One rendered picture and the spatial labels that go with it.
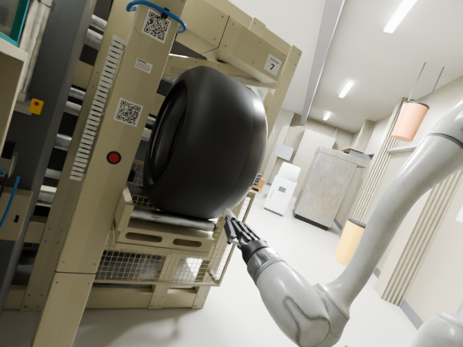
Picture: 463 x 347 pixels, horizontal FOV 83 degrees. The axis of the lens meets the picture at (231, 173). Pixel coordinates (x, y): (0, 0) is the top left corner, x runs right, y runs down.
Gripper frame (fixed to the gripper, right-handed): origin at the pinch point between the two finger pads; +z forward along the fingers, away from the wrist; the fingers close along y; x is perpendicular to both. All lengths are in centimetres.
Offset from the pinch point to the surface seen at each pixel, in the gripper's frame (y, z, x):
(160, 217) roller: 14.5, 18.3, 14.4
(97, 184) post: 36.5, 26.5, 10.6
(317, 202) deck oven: -504, 381, 96
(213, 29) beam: 8, 63, -59
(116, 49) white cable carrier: 43, 34, -32
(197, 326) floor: -53, 52, 111
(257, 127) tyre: -3.8, 13.8, -28.7
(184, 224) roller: 4.4, 18.0, 15.3
